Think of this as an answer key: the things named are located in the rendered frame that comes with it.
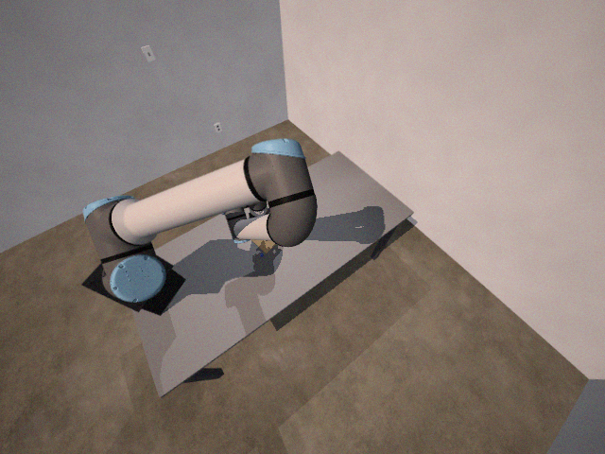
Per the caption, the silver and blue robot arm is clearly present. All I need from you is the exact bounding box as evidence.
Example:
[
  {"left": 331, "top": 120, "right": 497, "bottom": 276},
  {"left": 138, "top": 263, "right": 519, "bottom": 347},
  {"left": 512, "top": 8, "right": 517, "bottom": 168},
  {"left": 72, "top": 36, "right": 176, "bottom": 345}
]
[{"left": 83, "top": 139, "right": 318, "bottom": 302}]

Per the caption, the tan flat mat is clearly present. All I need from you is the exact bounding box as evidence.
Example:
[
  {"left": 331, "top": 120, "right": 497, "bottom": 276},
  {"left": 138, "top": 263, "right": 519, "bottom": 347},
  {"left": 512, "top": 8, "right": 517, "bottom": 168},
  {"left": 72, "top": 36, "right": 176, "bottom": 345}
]
[{"left": 251, "top": 239, "right": 276, "bottom": 253}]

